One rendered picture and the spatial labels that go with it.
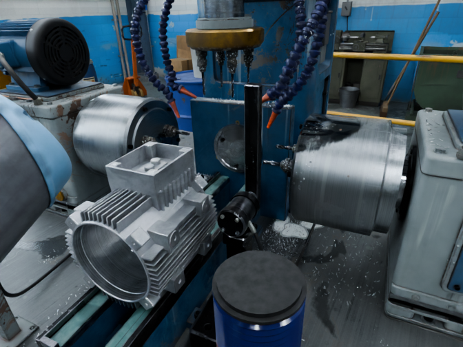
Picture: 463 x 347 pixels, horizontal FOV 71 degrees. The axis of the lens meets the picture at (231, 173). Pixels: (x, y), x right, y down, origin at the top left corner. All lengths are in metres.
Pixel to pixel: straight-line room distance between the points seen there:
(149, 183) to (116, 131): 0.37
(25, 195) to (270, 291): 0.18
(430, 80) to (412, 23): 1.29
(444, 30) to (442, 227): 5.15
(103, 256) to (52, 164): 0.39
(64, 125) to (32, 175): 0.75
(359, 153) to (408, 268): 0.24
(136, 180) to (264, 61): 0.57
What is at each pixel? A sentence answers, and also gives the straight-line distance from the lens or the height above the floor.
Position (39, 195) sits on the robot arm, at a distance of 0.28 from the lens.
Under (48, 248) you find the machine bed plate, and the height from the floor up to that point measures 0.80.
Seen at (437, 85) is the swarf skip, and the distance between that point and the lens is 4.72.
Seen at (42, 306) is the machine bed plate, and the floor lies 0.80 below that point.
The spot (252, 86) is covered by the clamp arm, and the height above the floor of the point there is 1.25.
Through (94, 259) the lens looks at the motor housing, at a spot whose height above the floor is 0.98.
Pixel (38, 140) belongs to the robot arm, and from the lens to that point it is 0.27.
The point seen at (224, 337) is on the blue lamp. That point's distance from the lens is 0.23.
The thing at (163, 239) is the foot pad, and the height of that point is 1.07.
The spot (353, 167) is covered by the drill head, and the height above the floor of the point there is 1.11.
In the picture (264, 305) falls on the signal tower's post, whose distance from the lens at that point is 0.20.
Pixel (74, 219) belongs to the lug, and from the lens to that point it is 0.56.
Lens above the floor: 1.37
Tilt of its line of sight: 27 degrees down
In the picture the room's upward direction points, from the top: 2 degrees counter-clockwise
